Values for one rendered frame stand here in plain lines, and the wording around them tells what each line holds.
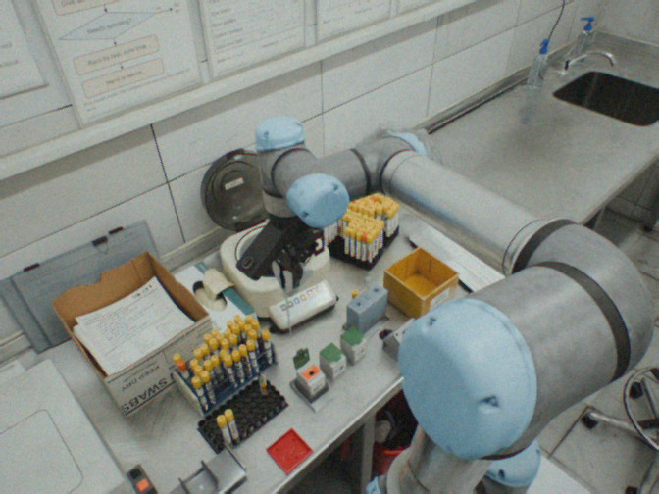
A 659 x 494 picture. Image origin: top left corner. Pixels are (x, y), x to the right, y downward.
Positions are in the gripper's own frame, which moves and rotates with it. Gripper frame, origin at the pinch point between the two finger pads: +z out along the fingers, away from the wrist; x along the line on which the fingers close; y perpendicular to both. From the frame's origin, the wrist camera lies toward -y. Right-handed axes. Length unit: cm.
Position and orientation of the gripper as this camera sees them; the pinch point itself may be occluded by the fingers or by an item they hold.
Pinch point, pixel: (286, 292)
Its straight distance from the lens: 98.9
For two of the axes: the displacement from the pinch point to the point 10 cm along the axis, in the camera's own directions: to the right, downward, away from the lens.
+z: 0.2, 7.4, 6.7
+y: 7.4, -4.7, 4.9
